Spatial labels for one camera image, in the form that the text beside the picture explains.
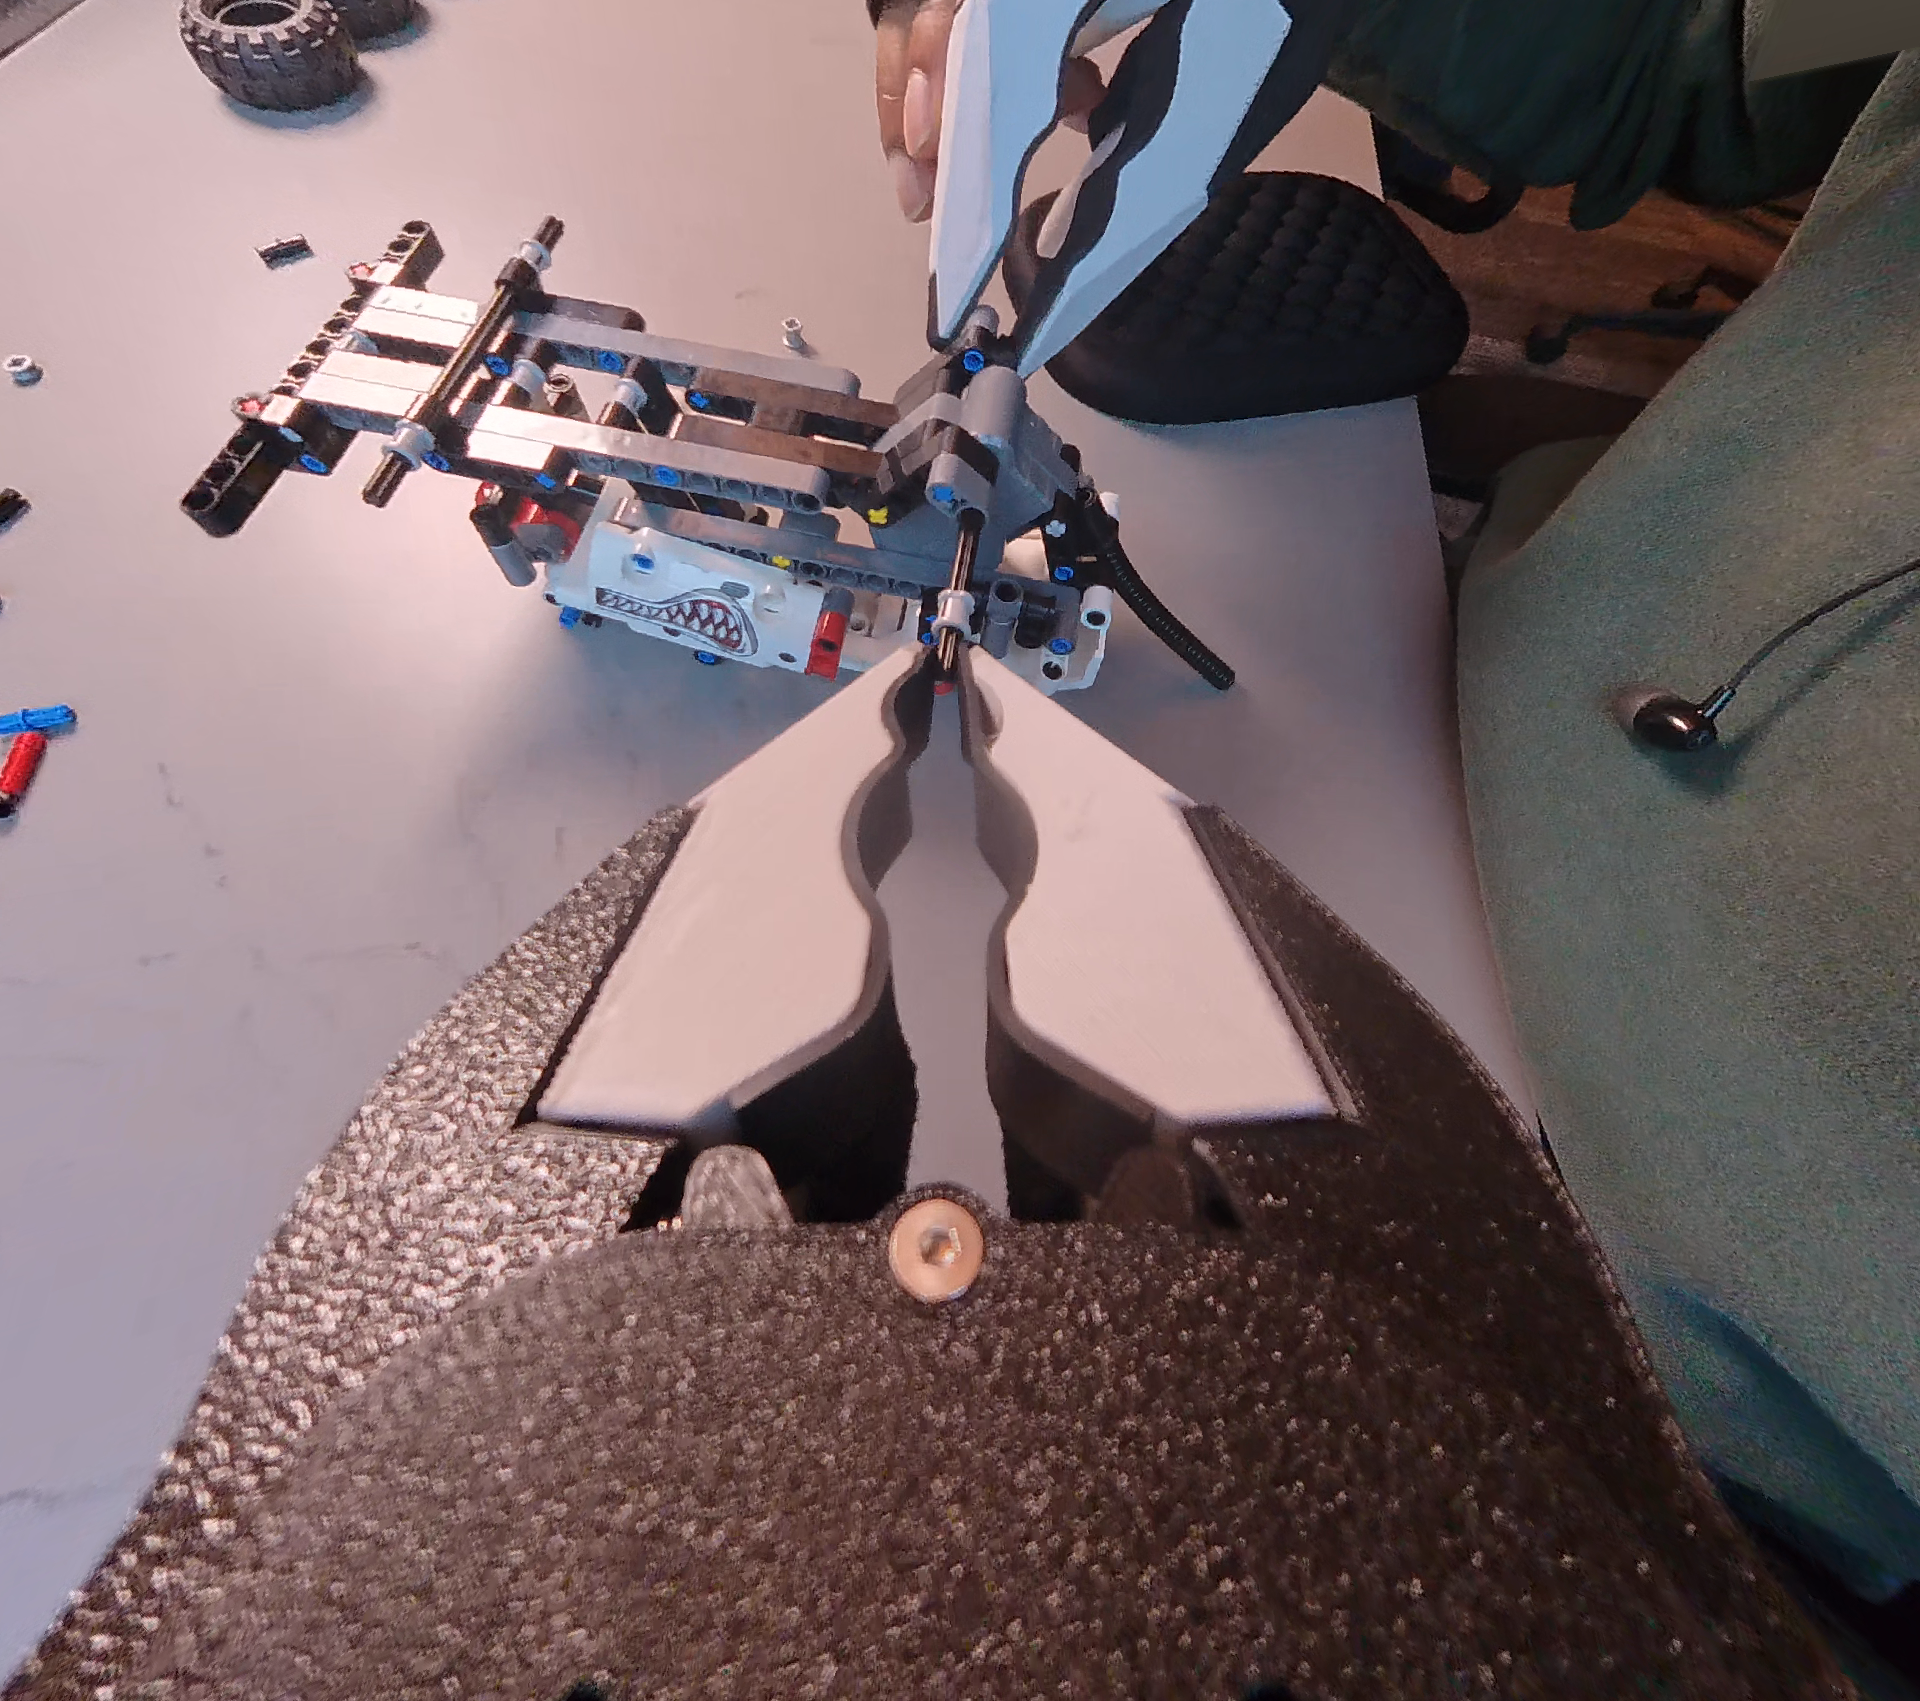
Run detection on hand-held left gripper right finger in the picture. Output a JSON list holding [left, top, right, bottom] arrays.
[[953, 648, 1340, 1125]]

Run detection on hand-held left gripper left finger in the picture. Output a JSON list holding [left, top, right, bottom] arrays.
[[534, 648, 935, 1129]]

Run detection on toy truck chassis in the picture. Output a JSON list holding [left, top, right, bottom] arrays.
[[180, 211, 1239, 694]]

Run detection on grey desk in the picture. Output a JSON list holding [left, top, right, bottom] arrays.
[[0, 0, 1540, 1628]]

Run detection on person's right hand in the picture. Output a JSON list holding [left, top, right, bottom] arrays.
[[873, 0, 1004, 223]]

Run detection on black office chair base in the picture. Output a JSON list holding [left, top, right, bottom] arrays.
[[1521, 260, 1787, 369]]

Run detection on person's torso green sweatshirt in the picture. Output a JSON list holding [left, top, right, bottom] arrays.
[[1454, 49, 1920, 1604]]

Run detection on pile of small toy parts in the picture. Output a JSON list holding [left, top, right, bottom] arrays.
[[0, 703, 79, 821]]

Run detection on black wired earphone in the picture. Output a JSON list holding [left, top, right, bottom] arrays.
[[1611, 553, 1920, 755]]

